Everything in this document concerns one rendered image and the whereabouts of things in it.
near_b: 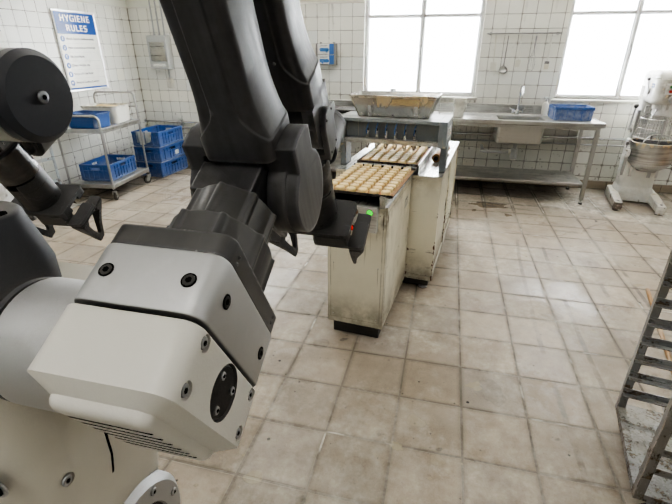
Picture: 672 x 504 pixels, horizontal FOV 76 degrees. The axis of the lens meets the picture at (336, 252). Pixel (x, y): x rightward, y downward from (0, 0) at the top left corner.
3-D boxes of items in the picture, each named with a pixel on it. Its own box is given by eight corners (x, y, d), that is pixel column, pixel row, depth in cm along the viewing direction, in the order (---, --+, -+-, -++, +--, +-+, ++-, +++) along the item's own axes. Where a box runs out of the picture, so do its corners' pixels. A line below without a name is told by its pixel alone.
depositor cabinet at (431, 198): (377, 220, 442) (380, 136, 407) (449, 229, 421) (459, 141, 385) (335, 276, 333) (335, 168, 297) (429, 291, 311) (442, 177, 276)
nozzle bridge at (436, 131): (349, 158, 326) (350, 110, 311) (448, 165, 304) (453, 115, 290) (335, 168, 297) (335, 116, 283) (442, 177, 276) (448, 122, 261)
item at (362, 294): (359, 279, 328) (362, 162, 290) (404, 287, 318) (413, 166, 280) (327, 331, 268) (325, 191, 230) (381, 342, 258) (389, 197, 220)
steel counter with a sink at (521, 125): (296, 185, 558) (292, 83, 506) (311, 171, 619) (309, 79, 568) (585, 205, 484) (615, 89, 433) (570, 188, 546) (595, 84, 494)
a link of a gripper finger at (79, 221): (85, 221, 79) (55, 185, 72) (121, 223, 79) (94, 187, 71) (68, 251, 76) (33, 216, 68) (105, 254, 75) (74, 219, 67)
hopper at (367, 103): (360, 111, 307) (361, 90, 301) (440, 115, 290) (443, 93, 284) (348, 116, 282) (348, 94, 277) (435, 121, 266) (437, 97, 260)
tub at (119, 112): (100, 119, 538) (96, 102, 530) (134, 120, 535) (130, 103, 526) (82, 124, 506) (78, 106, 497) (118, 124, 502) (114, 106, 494)
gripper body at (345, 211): (291, 203, 65) (281, 166, 59) (357, 210, 63) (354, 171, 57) (278, 237, 61) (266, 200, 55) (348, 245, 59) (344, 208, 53)
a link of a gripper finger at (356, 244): (329, 240, 70) (322, 199, 63) (373, 244, 69) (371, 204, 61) (319, 274, 67) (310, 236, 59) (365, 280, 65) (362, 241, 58)
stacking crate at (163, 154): (162, 152, 642) (159, 138, 633) (186, 154, 633) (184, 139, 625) (136, 161, 589) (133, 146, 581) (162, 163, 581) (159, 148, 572)
